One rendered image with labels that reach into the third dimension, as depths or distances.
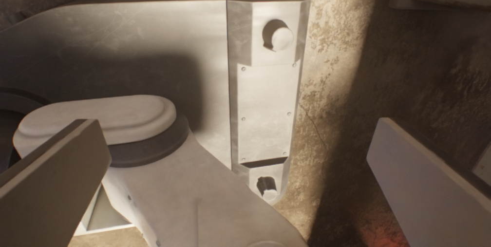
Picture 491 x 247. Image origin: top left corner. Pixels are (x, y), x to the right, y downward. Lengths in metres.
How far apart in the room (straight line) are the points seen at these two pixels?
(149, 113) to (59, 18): 0.22
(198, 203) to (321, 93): 0.59
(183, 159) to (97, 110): 0.14
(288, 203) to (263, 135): 0.57
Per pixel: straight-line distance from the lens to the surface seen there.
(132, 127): 0.35
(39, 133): 0.39
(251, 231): 0.23
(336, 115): 0.87
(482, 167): 0.56
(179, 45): 0.46
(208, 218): 0.26
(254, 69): 0.47
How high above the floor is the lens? 0.61
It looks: 58 degrees down
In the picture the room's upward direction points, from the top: 157 degrees clockwise
